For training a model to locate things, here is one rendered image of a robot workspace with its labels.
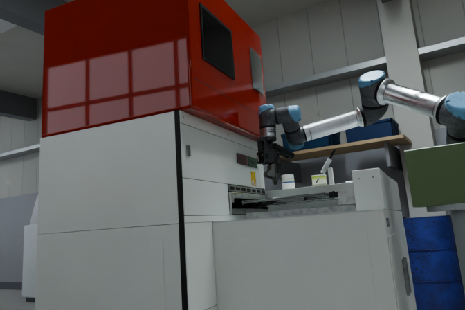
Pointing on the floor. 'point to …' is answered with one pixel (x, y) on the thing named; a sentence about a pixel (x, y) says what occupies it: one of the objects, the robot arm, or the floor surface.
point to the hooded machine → (30, 257)
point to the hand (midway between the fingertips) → (276, 181)
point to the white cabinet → (314, 263)
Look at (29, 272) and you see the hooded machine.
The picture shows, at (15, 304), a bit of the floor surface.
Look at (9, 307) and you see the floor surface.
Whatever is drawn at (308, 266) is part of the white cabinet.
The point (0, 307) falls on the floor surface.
